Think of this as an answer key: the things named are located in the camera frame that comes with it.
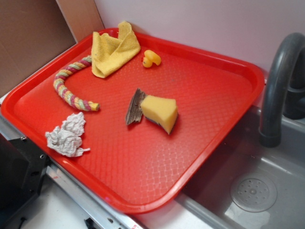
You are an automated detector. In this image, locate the multicolour twisted rope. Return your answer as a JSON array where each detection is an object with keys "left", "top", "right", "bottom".
[{"left": 53, "top": 55, "right": 101, "bottom": 112}]

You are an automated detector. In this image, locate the brown cardboard panel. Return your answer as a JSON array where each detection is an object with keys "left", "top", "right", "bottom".
[{"left": 0, "top": 0, "right": 104, "bottom": 96}]

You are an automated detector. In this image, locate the grey toy sink basin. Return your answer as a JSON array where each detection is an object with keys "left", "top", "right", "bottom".
[{"left": 177, "top": 107, "right": 305, "bottom": 229}]

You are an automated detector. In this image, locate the yellow rubber duck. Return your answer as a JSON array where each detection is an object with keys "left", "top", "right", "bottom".
[{"left": 142, "top": 50, "right": 162, "bottom": 68}]

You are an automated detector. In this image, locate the crumpled white paper towel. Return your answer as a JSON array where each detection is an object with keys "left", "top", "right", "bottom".
[{"left": 45, "top": 112, "right": 91, "bottom": 157}]

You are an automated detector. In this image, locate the yellow microfiber cloth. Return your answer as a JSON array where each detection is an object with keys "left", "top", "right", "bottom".
[{"left": 91, "top": 21, "right": 141, "bottom": 78}]

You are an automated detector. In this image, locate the red plastic tray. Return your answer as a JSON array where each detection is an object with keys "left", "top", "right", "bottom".
[{"left": 1, "top": 33, "right": 264, "bottom": 214}]

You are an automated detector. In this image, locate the round grey sink drain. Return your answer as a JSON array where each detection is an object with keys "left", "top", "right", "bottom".
[{"left": 230, "top": 173, "right": 277, "bottom": 213}]

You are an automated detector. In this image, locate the brown wood bark piece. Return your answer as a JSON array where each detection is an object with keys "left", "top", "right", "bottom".
[{"left": 125, "top": 88, "right": 147, "bottom": 125}]

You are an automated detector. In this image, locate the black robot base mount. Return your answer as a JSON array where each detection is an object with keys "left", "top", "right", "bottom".
[{"left": 0, "top": 135, "right": 49, "bottom": 218}]

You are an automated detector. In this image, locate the grey toy faucet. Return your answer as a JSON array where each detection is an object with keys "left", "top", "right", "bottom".
[{"left": 259, "top": 32, "right": 305, "bottom": 147}]

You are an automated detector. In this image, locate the yellow sponge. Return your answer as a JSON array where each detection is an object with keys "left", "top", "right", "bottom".
[{"left": 140, "top": 95, "right": 178, "bottom": 134}]

